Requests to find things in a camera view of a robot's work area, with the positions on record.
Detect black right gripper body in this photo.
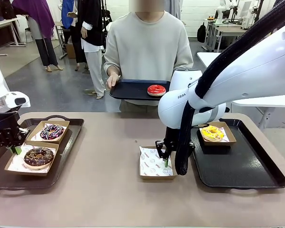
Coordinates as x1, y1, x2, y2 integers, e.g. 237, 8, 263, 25
165, 127, 181, 152

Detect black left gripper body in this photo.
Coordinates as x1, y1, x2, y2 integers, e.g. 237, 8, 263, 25
0, 111, 23, 148

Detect chocolate glazed donut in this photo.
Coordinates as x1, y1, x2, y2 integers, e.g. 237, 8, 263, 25
23, 147, 55, 170

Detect yellow glazed donut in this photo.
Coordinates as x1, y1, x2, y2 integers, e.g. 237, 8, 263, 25
200, 125, 225, 143

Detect kraft cardboard food box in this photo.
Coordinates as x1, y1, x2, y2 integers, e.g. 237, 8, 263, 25
199, 121, 237, 147
4, 142, 60, 177
26, 120, 70, 143
139, 145, 178, 180

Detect purple sprinkled donut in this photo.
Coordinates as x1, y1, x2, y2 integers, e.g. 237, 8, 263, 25
39, 123, 65, 141

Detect red glazed donut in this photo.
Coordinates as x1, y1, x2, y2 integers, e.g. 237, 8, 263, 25
147, 84, 167, 97

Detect black plastic serving tray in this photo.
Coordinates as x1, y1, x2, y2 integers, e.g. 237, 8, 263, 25
109, 79, 172, 101
189, 118, 285, 190

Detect person's right forearm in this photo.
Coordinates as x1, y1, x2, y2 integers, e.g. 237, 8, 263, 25
104, 60, 121, 77

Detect person's left forearm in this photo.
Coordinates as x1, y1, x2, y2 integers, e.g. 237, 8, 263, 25
174, 54, 194, 72

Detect brown plastic serving tray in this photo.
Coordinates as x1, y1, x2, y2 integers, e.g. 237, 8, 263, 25
0, 114, 85, 192

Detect person's right hand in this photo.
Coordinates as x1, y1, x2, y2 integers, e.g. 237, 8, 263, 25
106, 73, 121, 88

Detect white smiley print paper liner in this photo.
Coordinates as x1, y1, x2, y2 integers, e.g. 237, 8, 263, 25
8, 142, 59, 173
30, 123, 68, 142
139, 146, 173, 177
199, 123, 230, 143

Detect person in beige sweater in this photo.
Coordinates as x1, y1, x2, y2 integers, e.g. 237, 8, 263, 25
103, 0, 194, 113

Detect bystander in white trousers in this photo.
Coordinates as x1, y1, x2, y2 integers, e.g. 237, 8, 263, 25
77, 0, 108, 100

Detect black backpack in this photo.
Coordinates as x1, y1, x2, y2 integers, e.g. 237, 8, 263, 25
196, 22, 208, 44

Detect cardboard carton on floor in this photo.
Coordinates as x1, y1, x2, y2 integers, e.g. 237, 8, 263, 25
66, 43, 76, 59

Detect white side table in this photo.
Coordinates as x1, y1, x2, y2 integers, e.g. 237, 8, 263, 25
0, 18, 22, 58

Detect grey lab desk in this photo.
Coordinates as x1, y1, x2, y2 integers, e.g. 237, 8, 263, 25
203, 18, 255, 52

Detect mannequin in purple cape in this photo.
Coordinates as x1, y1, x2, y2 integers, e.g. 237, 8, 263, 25
11, 0, 65, 72

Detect black tripod stand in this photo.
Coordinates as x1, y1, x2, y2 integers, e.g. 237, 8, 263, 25
98, 0, 114, 33

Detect figure in blue top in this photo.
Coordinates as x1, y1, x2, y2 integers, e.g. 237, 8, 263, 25
61, 0, 87, 71

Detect white lab equipment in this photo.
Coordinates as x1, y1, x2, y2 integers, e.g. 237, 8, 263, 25
241, 0, 261, 29

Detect black braided cable sleeve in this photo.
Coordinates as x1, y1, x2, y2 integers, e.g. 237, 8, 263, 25
175, 0, 285, 176

